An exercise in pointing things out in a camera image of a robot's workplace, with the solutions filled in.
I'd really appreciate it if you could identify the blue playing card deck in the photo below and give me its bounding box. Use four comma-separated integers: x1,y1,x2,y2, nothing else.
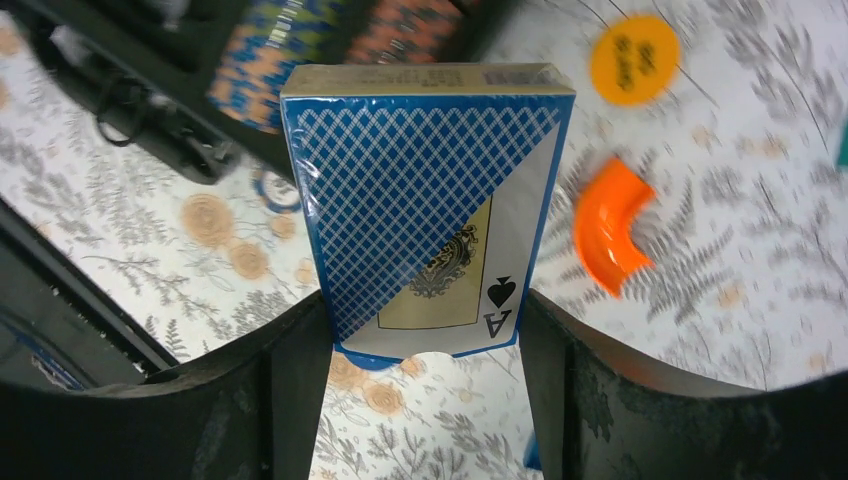
280,63,575,363

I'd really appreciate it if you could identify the blue tan poker chip row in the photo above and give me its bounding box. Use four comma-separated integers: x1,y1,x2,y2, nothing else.
205,0,374,135

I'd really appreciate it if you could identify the loose poker chip near case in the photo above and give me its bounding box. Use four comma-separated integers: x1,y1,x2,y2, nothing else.
252,168,302,214

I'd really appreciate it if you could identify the teal triangular block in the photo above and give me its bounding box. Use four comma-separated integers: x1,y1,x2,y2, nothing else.
836,124,848,170

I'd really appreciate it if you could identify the black poker chip case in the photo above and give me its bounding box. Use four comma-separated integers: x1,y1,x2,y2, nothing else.
1,1,294,185

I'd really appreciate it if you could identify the orange curved block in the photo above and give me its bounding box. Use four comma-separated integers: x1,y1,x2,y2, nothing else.
573,157,656,298

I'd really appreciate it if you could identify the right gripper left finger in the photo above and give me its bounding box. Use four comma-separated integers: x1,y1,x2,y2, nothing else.
1,292,332,479

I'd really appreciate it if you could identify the orange big blind button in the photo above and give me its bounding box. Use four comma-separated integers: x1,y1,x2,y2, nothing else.
589,14,682,107

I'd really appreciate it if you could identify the blue rectangular block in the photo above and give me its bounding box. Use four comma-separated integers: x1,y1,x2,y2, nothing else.
523,433,542,471

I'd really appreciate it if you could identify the orange black poker chip row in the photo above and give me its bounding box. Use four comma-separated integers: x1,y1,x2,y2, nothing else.
343,0,480,64

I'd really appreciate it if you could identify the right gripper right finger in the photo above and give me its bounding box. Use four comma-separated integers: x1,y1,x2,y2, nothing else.
519,291,847,479

